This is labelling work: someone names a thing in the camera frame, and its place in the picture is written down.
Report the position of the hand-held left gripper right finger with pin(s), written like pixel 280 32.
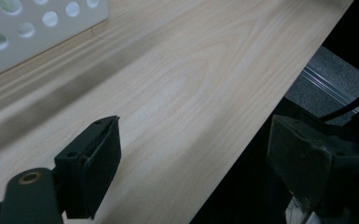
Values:
pixel 307 168

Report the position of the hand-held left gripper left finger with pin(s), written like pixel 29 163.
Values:
pixel 90 168

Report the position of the white perforated plastic basket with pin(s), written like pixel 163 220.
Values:
pixel 28 40

